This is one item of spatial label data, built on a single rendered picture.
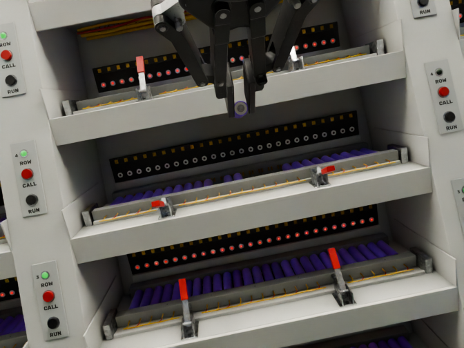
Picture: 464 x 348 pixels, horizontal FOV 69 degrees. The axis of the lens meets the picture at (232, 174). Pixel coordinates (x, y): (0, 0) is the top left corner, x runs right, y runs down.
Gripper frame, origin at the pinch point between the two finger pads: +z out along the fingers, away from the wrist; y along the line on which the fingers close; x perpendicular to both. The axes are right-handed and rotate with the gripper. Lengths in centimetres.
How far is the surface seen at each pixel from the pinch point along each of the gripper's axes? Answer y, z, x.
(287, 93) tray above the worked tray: 9.6, 17.4, 7.8
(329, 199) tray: 12.7, 21.9, -10.6
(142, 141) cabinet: -20.2, 35.9, 12.9
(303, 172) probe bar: 10.4, 24.8, -4.4
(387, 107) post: 30.3, 26.9, 5.8
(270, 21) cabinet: 13.4, 30.5, 33.6
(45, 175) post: -32.2, 18.1, 1.9
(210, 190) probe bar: -6.6, 24.7, -4.4
